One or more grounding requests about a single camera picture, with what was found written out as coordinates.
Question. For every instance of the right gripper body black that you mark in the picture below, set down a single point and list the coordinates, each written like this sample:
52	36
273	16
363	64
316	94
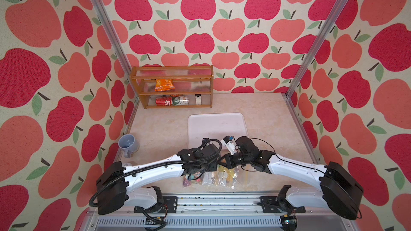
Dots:
236	159

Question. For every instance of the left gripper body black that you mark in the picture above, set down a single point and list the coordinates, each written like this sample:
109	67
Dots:
206	167

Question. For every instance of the ziploc bag of colourful candies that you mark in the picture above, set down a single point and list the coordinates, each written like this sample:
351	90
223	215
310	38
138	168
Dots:
195	179

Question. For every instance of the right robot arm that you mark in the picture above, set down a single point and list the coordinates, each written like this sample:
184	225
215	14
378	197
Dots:
336	188

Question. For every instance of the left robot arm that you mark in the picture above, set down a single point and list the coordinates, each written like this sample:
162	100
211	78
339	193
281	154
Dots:
120	184

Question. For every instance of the ziploc bag of yellow candies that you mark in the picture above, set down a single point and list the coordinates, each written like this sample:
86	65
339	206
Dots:
235	179

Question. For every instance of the orange snack bag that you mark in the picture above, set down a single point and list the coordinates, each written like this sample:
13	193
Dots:
163	85

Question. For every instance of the white plastic tray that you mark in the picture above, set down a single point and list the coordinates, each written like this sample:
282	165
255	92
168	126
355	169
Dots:
215	126

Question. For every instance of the small white bottle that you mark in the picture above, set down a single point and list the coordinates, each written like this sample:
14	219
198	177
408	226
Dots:
198	99

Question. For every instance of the green soda can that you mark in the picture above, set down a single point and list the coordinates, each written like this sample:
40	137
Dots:
180	100

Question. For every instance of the red soda can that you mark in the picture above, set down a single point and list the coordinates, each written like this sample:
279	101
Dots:
164	101

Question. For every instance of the grey blue mug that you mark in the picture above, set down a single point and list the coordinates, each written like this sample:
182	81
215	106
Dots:
129	145

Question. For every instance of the wooden shelf rack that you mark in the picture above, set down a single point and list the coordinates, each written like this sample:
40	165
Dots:
182	87

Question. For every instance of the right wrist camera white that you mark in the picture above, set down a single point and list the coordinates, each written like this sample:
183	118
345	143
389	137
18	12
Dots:
230	144

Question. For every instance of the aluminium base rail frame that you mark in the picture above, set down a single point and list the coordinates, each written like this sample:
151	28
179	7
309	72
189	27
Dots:
217	212

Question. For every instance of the right aluminium corner post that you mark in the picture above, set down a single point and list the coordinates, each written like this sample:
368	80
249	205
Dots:
329	24

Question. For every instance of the aluminium corner post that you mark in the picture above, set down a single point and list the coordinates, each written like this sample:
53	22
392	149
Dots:
329	24
111	33

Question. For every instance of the left aluminium corner post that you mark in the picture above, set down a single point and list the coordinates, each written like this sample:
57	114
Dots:
111	33

